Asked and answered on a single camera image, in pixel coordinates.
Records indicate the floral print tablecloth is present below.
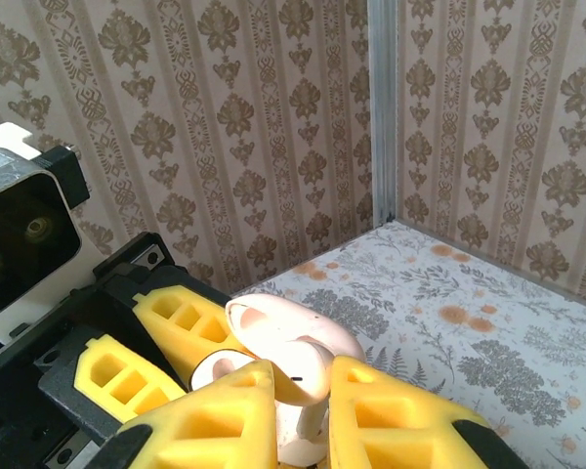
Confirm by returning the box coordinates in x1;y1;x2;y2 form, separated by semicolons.
229;219;586;469

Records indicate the aluminium frame post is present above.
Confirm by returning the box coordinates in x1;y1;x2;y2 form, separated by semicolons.
367;0;400;224

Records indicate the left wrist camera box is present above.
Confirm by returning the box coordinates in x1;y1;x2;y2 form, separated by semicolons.
0;123;92;338

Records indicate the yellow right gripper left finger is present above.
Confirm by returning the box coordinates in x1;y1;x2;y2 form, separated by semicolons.
97;361;280;469

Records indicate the white wireless earbud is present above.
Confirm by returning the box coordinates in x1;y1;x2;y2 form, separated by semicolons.
268;341;334;437

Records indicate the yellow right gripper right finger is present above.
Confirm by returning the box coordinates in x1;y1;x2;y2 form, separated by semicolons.
326;355;523;469

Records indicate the aluminium frame back rail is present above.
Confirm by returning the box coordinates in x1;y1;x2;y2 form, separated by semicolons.
395;218;586;299

